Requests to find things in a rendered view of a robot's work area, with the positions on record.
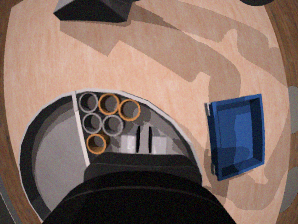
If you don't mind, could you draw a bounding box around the bronze ring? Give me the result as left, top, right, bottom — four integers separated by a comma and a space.
118, 99, 141, 121
86, 131, 111, 154
98, 93, 122, 115

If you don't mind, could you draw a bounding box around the grey metal ring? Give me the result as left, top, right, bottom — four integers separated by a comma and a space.
79, 92, 101, 113
102, 114, 126, 136
82, 112, 106, 134

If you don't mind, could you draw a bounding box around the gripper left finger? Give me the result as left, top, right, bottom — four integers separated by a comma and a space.
121, 126, 140, 154

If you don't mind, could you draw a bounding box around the blue tray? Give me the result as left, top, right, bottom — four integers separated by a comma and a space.
204, 94, 265, 181

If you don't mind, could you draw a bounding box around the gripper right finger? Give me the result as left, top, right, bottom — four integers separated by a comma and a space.
148, 126, 168, 154

